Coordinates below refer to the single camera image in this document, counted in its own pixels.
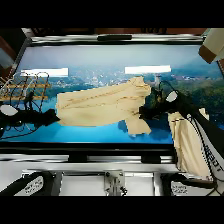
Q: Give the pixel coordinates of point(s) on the cardboard box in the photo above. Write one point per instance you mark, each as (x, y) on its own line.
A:
(213, 43)

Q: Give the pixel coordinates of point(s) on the beige shirt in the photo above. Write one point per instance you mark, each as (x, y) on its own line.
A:
(100, 106)

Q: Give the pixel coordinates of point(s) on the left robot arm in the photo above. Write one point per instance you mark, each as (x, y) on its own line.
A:
(18, 116)

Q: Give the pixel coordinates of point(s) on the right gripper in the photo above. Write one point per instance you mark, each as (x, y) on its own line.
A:
(151, 112)

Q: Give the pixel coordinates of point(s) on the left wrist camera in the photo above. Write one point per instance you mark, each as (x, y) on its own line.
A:
(30, 98)

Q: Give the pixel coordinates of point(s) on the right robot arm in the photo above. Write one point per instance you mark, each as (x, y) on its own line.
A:
(196, 120)

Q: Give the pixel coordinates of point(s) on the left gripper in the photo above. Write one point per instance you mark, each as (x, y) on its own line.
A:
(46, 117)

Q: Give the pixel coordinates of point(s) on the silver frame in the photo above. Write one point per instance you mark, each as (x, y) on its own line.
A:
(100, 165)

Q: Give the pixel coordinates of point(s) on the beige garment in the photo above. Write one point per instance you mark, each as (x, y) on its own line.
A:
(188, 146)

